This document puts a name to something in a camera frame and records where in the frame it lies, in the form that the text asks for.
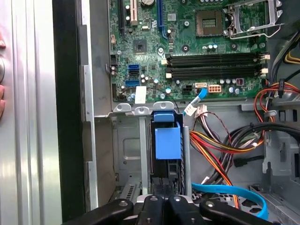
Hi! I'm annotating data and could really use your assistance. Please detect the green motherboard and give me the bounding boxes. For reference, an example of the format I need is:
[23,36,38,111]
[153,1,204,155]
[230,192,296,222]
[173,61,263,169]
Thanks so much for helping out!
[108,0,270,103]

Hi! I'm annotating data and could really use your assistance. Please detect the yellow black power wires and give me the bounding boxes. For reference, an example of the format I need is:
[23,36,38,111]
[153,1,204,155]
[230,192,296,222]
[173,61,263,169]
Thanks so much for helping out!
[284,51,300,66]

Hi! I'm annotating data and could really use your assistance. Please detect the thin wires with white connector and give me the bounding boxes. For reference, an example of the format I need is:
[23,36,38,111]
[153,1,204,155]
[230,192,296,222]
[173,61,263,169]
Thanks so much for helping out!
[195,105,235,150]

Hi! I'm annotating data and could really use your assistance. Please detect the black expansion slot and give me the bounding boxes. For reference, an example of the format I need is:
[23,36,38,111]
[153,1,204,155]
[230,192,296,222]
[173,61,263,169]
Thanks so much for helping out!
[118,0,127,40]

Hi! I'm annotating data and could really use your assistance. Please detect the grey metal disk bay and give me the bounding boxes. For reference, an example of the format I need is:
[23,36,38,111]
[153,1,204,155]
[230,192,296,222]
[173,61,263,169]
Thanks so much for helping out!
[112,101,192,200]

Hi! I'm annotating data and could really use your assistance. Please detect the black cable bundle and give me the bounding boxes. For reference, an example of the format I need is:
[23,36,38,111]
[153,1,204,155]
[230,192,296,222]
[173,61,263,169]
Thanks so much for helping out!
[220,121,300,188]

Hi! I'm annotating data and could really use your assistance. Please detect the orange red wire bundle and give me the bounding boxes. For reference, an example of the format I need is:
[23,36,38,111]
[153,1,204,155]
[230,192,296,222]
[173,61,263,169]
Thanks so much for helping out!
[254,79,300,124]

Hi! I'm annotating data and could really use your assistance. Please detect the black RAM slot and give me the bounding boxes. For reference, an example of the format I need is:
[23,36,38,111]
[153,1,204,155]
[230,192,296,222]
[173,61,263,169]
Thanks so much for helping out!
[165,52,270,61]
[165,72,269,82]
[161,58,270,68]
[166,66,269,75]

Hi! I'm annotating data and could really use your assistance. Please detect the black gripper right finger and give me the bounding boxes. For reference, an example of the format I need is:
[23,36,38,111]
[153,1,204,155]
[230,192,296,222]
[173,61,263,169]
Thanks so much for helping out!
[166,195,277,225]

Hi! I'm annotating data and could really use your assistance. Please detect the grey optical drive cage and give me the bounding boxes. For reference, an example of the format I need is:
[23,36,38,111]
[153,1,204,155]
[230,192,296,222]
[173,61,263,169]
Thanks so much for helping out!
[241,100,300,225]

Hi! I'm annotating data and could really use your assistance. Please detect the metal locking lever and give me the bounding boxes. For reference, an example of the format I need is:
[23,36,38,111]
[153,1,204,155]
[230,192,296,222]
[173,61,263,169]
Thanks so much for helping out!
[228,23,283,40]

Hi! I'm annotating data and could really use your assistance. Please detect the CPU socket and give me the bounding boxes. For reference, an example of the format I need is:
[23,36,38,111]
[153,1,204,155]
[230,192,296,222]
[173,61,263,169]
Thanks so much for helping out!
[195,9,225,38]

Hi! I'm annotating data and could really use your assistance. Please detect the orange red power wire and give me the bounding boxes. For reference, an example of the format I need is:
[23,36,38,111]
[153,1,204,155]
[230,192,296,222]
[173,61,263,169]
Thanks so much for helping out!
[189,130,265,209]

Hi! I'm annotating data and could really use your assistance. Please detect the person's hand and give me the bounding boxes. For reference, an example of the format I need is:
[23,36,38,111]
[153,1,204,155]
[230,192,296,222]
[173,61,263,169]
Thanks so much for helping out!
[0,32,7,118]

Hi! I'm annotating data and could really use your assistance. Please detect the metal socket cover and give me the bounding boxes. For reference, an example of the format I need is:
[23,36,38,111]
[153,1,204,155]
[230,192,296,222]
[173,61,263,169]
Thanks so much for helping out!
[225,0,282,39]

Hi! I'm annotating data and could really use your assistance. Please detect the white expansion slot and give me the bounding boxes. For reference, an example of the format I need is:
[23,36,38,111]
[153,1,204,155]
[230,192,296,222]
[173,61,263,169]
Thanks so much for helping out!
[130,0,138,26]

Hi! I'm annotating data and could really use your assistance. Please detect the blue expansion slot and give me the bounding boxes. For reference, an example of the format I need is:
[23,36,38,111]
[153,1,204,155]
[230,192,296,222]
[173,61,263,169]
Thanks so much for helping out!
[158,0,169,40]

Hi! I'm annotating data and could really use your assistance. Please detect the black open PC case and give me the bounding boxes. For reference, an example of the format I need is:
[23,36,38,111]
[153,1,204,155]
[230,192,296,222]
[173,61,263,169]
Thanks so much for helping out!
[52,0,300,225]

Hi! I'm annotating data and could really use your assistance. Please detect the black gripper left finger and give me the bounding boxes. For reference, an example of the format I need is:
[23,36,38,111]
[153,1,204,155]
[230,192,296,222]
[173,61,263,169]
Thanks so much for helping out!
[60,195,166,225]

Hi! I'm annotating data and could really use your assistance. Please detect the hard disk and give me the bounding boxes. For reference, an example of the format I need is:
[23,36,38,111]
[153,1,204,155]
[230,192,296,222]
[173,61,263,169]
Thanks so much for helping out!
[150,110,184,196]

